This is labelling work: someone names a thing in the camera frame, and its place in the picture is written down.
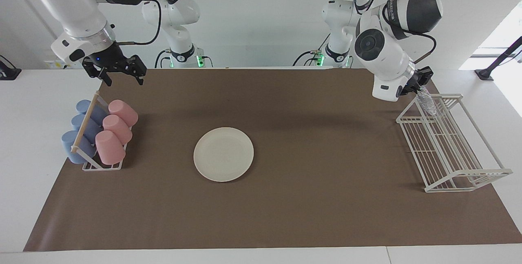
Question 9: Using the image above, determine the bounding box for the pink plastic cup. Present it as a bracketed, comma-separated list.
[108, 100, 139, 128]
[102, 115, 133, 144]
[95, 130, 126, 165]

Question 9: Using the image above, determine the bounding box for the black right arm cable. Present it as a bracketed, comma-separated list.
[118, 0, 162, 46]

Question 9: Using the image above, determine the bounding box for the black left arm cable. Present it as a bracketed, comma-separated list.
[345, 0, 462, 64]

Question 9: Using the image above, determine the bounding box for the black angled stand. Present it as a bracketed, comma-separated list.
[474, 35, 522, 82]

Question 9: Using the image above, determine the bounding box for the cream round plate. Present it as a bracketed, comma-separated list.
[193, 127, 254, 182]

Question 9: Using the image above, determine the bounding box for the blue plastic cup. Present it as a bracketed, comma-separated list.
[71, 114, 102, 142]
[61, 130, 96, 164]
[76, 100, 108, 124]

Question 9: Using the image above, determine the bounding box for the black desk clamp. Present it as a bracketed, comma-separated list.
[0, 55, 22, 81]

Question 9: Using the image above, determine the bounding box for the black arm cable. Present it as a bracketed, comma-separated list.
[118, 0, 162, 46]
[345, 0, 462, 64]

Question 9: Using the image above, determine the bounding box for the white wire dish rack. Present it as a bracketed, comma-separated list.
[396, 94, 513, 193]

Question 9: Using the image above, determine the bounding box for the white cup rack wooden bar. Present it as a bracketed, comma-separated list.
[71, 91, 133, 171]

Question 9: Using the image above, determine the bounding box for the brown table mat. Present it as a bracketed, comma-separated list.
[23, 68, 522, 252]

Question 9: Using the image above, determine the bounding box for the black base cable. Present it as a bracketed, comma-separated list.
[293, 33, 331, 67]
[154, 50, 172, 69]

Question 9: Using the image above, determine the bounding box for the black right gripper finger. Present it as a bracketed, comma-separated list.
[83, 62, 113, 86]
[124, 56, 146, 86]

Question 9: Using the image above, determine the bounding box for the white wall socket box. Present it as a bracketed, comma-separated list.
[44, 49, 84, 70]

